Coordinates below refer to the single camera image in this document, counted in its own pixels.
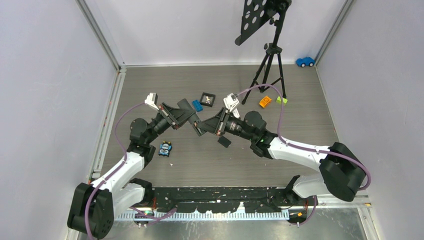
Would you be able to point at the blue robot face toy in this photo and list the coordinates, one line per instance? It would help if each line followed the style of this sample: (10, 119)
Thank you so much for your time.
(165, 149)

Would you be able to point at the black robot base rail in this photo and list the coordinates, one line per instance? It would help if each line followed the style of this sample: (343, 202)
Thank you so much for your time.
(220, 200)

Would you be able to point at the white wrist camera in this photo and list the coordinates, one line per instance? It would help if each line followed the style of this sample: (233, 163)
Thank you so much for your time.
(151, 101)
(231, 103)

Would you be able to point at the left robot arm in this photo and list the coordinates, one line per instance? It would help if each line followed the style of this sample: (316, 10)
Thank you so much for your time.
(96, 205)

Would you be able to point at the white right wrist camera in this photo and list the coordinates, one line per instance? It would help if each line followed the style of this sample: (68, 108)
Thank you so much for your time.
(231, 103)

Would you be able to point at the black square frame box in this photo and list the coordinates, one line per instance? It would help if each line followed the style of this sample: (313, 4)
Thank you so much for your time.
(207, 99)

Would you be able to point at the blue toy brick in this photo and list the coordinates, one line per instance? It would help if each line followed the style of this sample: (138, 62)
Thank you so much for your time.
(197, 105)

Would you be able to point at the black battery cover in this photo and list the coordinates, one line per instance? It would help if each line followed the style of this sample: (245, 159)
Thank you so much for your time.
(225, 142)

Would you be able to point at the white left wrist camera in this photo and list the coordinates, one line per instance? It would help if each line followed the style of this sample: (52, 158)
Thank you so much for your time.
(151, 101)

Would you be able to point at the blue toy car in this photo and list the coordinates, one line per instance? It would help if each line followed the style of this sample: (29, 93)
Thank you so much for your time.
(305, 62)

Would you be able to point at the green toy brick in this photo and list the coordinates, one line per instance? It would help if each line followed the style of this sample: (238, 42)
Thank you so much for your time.
(281, 100)

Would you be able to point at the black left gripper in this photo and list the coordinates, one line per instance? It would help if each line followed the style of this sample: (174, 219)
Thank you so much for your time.
(177, 116)

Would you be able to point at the orange toy brick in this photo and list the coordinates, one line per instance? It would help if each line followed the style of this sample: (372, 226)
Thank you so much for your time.
(265, 101)

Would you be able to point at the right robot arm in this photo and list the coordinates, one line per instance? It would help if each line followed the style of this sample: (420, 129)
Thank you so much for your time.
(339, 171)

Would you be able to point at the black tripod stand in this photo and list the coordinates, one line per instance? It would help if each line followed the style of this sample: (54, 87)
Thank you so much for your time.
(257, 13)

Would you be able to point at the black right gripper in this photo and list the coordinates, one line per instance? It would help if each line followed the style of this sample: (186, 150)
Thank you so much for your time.
(215, 125)

